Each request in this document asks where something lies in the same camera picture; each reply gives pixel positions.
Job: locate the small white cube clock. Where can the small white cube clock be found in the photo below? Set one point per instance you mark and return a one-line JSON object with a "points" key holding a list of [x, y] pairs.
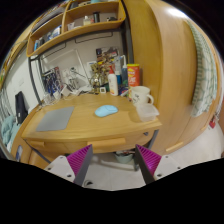
{"points": [[102, 90]]}

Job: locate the teal cloth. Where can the teal cloth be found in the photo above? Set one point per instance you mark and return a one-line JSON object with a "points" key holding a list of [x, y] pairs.
{"points": [[8, 131]]}

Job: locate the green checkered towel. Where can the green checkered towel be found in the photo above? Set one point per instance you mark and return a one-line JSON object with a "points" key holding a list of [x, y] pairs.
{"points": [[205, 91]]}

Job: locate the wooden wardrobe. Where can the wooden wardrobe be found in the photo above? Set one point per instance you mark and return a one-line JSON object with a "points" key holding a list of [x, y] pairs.
{"points": [[164, 47]]}

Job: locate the wooden desk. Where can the wooden desk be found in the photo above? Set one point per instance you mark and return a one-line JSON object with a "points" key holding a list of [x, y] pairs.
{"points": [[120, 131]]}

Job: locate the light blue computer mouse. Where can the light blue computer mouse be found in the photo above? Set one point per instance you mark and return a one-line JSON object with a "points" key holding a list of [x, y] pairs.
{"points": [[106, 110]]}

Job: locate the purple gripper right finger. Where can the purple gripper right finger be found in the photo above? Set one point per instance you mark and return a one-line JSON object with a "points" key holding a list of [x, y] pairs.
{"points": [[148, 161]]}

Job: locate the red orange snack canister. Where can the red orange snack canister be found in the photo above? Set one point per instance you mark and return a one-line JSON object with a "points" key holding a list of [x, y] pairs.
{"points": [[133, 75]]}

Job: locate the wooden wall shelf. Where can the wooden wall shelf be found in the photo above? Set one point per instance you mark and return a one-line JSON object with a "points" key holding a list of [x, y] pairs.
{"points": [[74, 22]]}

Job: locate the white ceramic mug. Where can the white ceramic mug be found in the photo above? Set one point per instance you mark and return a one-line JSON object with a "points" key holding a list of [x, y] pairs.
{"points": [[141, 95]]}

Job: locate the grey mouse pad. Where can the grey mouse pad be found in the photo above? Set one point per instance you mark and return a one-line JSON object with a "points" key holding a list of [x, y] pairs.
{"points": [[55, 120]]}

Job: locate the white bottle red cap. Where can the white bottle red cap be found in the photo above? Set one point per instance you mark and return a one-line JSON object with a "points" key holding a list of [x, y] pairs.
{"points": [[113, 85]]}

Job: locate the blue white spray bottle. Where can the blue white spray bottle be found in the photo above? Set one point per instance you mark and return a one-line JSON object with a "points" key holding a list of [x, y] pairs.
{"points": [[124, 73]]}

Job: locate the clear plastic container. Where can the clear plastic container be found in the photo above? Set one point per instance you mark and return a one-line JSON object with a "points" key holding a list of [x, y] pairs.
{"points": [[147, 112]]}

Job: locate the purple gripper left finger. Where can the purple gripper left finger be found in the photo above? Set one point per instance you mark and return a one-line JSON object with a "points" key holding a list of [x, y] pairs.
{"points": [[79, 162]]}

